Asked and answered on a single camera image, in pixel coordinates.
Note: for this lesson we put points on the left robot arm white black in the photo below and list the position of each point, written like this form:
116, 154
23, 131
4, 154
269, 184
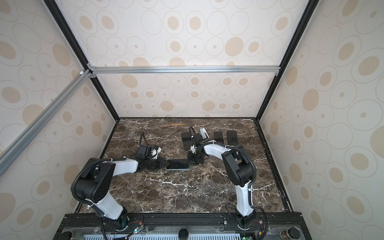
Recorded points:
92, 185

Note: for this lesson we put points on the small white blue box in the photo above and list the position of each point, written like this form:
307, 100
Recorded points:
204, 133

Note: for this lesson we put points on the light blue phone case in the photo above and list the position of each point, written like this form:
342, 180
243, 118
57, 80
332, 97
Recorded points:
177, 169

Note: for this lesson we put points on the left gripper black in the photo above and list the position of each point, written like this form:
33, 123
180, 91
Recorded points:
160, 164

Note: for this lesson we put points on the horizontal aluminium rail back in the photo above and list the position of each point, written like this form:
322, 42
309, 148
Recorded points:
179, 70

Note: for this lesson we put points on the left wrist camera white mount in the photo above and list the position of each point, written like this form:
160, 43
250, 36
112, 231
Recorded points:
155, 152

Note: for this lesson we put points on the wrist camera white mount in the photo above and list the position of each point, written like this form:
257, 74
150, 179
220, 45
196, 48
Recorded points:
193, 148
155, 152

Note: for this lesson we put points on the black phone case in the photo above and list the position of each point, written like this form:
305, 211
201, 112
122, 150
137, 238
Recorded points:
187, 140

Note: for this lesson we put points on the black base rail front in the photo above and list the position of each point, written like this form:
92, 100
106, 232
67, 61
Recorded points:
206, 226

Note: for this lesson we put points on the pink phone case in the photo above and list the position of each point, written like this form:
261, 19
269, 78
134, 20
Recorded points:
218, 137

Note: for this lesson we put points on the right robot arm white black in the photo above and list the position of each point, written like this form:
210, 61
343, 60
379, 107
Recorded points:
240, 169

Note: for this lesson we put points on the brown wooden stick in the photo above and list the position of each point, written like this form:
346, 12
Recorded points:
173, 125

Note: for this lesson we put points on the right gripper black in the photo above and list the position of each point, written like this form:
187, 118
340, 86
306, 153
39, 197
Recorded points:
191, 162

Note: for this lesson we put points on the black round button right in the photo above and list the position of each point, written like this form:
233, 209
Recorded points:
290, 234

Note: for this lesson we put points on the black phone case horizontal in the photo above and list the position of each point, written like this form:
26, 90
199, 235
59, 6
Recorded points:
232, 138

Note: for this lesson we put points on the black knob front centre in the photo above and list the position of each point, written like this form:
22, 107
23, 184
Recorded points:
183, 234

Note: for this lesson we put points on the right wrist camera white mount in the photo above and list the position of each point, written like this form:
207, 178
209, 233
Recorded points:
193, 148

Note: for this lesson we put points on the diagonal aluminium rail left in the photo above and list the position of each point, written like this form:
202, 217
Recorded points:
12, 152

